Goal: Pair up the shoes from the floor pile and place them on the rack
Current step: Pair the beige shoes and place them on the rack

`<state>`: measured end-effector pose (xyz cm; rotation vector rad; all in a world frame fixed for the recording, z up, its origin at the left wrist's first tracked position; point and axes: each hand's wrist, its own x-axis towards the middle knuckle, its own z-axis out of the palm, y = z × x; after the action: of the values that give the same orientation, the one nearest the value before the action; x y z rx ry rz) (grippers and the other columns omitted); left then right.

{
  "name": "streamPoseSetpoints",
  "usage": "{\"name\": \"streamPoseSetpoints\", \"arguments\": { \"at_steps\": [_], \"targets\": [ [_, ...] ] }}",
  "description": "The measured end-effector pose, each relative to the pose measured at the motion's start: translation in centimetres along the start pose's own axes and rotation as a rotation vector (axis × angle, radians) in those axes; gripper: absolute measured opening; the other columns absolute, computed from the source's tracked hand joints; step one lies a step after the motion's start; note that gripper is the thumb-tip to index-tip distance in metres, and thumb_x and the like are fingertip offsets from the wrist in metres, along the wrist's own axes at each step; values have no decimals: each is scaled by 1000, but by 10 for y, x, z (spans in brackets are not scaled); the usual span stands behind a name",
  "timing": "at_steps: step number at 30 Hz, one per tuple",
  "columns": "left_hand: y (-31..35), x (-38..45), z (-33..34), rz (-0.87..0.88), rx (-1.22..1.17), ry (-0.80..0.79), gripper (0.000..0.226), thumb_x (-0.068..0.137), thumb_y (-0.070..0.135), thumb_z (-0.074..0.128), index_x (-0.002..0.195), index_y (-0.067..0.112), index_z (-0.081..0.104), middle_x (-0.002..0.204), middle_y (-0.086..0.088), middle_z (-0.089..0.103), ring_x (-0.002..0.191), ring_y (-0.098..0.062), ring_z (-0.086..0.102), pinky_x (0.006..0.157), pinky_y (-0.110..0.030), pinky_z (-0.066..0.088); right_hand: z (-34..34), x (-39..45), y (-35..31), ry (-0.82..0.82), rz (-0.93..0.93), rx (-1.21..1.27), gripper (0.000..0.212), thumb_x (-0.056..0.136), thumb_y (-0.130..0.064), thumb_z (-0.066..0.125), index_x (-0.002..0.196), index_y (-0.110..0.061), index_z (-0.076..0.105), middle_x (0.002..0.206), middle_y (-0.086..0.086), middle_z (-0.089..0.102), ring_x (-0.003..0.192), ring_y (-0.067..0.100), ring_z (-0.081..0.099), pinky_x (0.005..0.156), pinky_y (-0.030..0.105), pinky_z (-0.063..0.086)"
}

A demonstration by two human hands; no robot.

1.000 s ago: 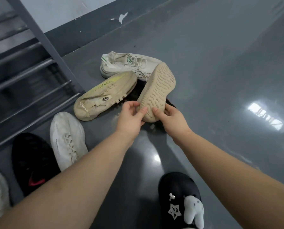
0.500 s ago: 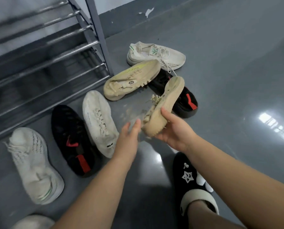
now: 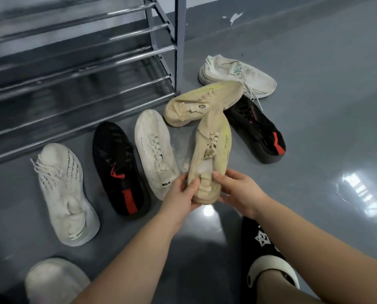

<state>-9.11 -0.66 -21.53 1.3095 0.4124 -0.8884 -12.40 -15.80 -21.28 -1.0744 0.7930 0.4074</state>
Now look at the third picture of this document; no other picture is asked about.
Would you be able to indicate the person's right hand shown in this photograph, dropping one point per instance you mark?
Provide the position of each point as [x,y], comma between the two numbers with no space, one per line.
[243,193]

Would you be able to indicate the person's left hand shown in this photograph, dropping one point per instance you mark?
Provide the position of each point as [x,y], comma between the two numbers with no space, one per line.
[179,202]

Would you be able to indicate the black sneaker red stripe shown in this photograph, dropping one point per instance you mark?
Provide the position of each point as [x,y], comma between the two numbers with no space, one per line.
[118,167]
[258,132]

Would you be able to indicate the grey metal shoe rack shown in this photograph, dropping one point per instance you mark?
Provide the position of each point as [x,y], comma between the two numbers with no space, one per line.
[180,44]

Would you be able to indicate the person's right forearm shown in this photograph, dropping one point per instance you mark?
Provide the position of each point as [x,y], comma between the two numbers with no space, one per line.
[327,256]

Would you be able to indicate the person's left forearm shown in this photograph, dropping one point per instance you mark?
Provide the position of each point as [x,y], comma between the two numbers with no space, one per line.
[128,269]

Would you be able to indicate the person's right black clog slipper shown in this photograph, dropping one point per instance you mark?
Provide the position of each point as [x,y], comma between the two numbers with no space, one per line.
[255,243]

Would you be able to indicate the person's right leg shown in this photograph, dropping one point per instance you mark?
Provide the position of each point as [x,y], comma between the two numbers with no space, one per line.
[280,291]

